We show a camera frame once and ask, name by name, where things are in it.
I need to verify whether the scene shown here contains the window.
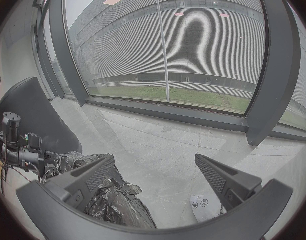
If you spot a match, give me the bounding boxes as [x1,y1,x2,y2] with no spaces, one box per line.
[30,0,306,147]

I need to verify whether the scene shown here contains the black plastic bag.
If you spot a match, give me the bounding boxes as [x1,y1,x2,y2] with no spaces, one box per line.
[42,151,157,229]

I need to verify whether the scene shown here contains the clear printed wrapper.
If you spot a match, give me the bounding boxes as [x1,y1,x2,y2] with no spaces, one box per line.
[190,194,227,223]

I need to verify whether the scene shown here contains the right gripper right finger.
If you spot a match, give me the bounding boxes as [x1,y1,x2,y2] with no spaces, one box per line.
[194,154,263,211]

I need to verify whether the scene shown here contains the dark grey round chair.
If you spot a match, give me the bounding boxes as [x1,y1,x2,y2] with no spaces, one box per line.
[0,76,83,182]

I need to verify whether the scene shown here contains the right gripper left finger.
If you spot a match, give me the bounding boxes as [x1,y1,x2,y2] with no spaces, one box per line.
[46,154,115,212]

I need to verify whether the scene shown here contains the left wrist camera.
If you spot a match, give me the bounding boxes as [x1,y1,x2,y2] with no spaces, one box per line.
[26,133,42,152]

